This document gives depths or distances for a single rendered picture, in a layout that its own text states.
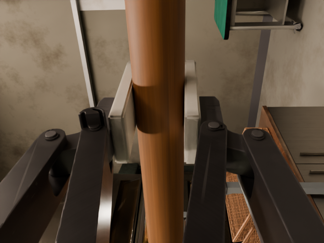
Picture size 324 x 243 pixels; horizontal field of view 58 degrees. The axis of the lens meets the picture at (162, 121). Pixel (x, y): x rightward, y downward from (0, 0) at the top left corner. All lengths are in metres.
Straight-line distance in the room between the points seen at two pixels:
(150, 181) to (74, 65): 4.14
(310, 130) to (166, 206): 1.87
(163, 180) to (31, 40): 4.26
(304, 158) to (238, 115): 2.81
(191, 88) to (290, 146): 1.72
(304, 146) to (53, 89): 3.60
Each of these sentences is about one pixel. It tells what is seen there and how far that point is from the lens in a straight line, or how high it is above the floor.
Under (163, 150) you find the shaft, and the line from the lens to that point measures 0.18.
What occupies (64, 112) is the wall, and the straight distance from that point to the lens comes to 4.74.
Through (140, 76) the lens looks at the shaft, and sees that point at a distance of 0.16.
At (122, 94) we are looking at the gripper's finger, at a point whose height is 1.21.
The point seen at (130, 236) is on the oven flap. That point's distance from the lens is 1.99.
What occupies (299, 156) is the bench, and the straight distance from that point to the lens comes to 1.81.
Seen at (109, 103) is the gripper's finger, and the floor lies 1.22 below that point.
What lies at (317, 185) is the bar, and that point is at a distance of 1.58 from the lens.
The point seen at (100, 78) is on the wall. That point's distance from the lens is 4.30.
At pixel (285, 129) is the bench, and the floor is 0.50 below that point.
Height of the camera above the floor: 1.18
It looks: 3 degrees up
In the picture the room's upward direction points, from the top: 90 degrees counter-clockwise
